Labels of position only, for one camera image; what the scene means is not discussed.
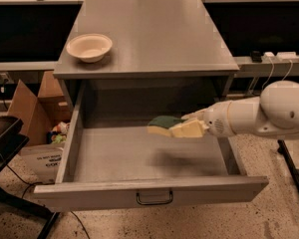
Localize grey metal cabinet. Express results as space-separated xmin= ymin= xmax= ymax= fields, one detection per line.
xmin=54 ymin=0 xmax=238 ymax=107

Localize open grey top drawer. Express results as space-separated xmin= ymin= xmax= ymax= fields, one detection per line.
xmin=34 ymin=81 xmax=268 ymax=211

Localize black cart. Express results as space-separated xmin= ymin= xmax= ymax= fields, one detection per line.
xmin=0 ymin=117 xmax=59 ymax=239

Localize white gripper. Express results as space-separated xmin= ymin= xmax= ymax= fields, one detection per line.
xmin=169 ymin=101 xmax=234 ymax=138

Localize colourful items in box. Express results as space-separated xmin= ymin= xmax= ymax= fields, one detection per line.
xmin=47 ymin=121 xmax=70 ymax=143

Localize grey background shelf rail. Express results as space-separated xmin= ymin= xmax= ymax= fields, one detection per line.
xmin=0 ymin=62 xmax=56 ymax=72

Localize white power strip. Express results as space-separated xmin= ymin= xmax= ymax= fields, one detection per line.
xmin=264 ymin=52 xmax=299 ymax=62

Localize brown cardboard box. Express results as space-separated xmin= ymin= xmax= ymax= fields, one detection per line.
xmin=8 ymin=71 xmax=72 ymax=145

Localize white cable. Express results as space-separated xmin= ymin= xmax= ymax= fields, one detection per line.
xmin=260 ymin=57 xmax=276 ymax=92

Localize white printed cardboard box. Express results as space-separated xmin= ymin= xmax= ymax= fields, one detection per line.
xmin=20 ymin=142 xmax=65 ymax=184

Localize black power adapter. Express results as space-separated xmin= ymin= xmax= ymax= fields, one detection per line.
xmin=250 ymin=51 xmax=262 ymax=63

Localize green and yellow sponge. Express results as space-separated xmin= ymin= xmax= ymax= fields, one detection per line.
xmin=147 ymin=116 xmax=183 ymax=136

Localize black floor stand bar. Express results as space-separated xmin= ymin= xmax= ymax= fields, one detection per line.
xmin=278 ymin=140 xmax=299 ymax=195

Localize white paper bowl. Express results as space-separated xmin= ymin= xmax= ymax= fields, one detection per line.
xmin=66 ymin=34 xmax=113 ymax=63

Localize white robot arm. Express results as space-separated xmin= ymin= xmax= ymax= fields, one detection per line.
xmin=169 ymin=81 xmax=299 ymax=139

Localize black floor cable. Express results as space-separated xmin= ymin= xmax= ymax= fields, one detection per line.
xmin=0 ymin=147 xmax=92 ymax=239

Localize black drawer handle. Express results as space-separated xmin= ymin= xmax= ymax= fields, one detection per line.
xmin=136 ymin=190 xmax=173 ymax=206

